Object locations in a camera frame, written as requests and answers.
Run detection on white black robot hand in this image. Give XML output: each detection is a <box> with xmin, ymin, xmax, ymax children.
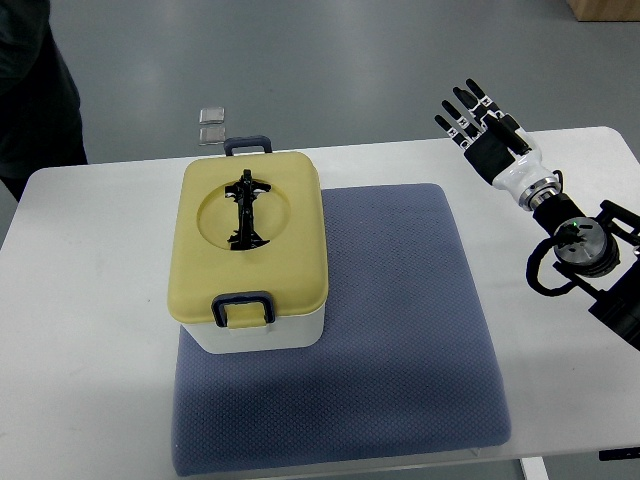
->
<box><xmin>435</xmin><ymin>78</ymin><xmax>562</xmax><ymax>211</ymax></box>

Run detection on blue grey cushion mat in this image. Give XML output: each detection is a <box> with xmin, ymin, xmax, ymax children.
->
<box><xmin>172</xmin><ymin>184</ymin><xmax>511</xmax><ymax>476</ymax></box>

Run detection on white storage box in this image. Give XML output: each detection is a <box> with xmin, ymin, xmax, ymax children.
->
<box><xmin>183</xmin><ymin>303</ymin><xmax>325</xmax><ymax>354</ymax></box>

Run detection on white table leg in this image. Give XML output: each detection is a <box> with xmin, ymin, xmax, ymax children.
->
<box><xmin>520</xmin><ymin>457</ymin><xmax>550</xmax><ymax>480</ymax></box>

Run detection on upper metal floor plate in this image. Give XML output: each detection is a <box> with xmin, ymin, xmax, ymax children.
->
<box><xmin>199</xmin><ymin>106</ymin><xmax>225</xmax><ymax>125</ymax></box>

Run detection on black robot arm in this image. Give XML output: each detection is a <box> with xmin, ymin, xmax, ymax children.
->
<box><xmin>520</xmin><ymin>170</ymin><xmax>639</xmax><ymax>348</ymax></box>

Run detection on person in dark clothes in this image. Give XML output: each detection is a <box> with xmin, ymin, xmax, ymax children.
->
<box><xmin>1</xmin><ymin>1</ymin><xmax>88</xmax><ymax>200</ymax></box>

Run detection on yellow box lid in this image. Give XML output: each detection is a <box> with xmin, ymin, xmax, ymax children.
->
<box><xmin>168</xmin><ymin>136</ymin><xmax>329</xmax><ymax>328</ymax></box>

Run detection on wooden cabinet corner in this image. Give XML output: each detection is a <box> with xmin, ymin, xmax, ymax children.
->
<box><xmin>567</xmin><ymin>0</ymin><xmax>639</xmax><ymax>22</ymax></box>

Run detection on black table control panel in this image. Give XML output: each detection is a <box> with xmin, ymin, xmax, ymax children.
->
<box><xmin>598</xmin><ymin>447</ymin><xmax>640</xmax><ymax>462</ymax></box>

